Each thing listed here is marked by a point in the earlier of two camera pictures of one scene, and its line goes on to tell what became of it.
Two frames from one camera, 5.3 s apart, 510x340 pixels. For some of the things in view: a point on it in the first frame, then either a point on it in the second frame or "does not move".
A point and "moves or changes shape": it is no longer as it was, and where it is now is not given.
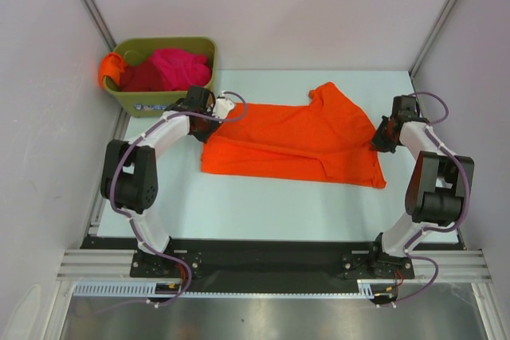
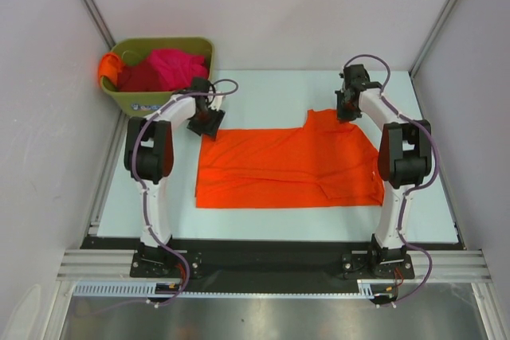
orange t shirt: [327, 139] moves or changes shape
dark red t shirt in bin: [142, 78] does not move
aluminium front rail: [90, 264] does not move
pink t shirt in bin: [181, 69] does not move
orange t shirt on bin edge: [111, 64] does not move
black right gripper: [377, 142] to [342, 115]
